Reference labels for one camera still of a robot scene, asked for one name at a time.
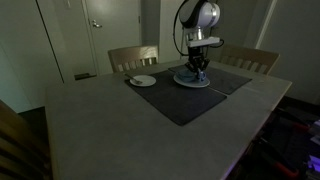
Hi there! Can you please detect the metal spoon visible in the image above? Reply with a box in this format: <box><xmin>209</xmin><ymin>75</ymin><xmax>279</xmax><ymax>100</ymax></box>
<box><xmin>124</xmin><ymin>73</ymin><xmax>144</xmax><ymax>85</ymax></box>

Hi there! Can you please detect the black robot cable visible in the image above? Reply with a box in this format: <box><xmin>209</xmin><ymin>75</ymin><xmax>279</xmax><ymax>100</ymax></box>
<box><xmin>172</xmin><ymin>0</ymin><xmax>192</xmax><ymax>57</ymax></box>

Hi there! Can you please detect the white door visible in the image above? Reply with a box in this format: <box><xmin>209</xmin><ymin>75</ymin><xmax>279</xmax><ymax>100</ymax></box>
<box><xmin>81</xmin><ymin>0</ymin><xmax>143</xmax><ymax>76</ymax></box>

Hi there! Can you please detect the black clamp orange handle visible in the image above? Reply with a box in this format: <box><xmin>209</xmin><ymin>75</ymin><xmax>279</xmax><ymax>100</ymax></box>
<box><xmin>259</xmin><ymin>135</ymin><xmax>301</xmax><ymax>178</ymax></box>

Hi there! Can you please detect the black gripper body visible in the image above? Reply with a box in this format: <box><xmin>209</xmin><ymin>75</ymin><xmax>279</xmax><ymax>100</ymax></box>
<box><xmin>187</xmin><ymin>46</ymin><xmax>205</xmax><ymax>66</ymax></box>

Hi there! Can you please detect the metal door handle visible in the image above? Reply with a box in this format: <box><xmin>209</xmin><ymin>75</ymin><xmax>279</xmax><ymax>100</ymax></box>
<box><xmin>91</xmin><ymin>19</ymin><xmax>103</xmax><ymax>29</ymax></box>

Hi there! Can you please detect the large white plate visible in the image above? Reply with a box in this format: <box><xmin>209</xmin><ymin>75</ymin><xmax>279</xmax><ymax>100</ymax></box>
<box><xmin>172</xmin><ymin>71</ymin><xmax>211</xmax><ymax>89</ymax></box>

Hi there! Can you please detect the dark placemat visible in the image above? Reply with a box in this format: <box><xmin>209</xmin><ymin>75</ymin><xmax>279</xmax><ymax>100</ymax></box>
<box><xmin>167</xmin><ymin>62</ymin><xmax>253</xmax><ymax>96</ymax></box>
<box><xmin>124</xmin><ymin>69</ymin><xmax>228</xmax><ymax>127</ymax></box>

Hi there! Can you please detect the blue towel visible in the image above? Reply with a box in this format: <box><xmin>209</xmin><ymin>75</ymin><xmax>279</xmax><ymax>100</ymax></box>
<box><xmin>175</xmin><ymin>68</ymin><xmax>207</xmax><ymax>84</ymax></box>

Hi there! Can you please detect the small white plate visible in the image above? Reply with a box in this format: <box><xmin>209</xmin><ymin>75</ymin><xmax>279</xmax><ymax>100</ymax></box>
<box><xmin>128</xmin><ymin>74</ymin><xmax>157</xmax><ymax>88</ymax></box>

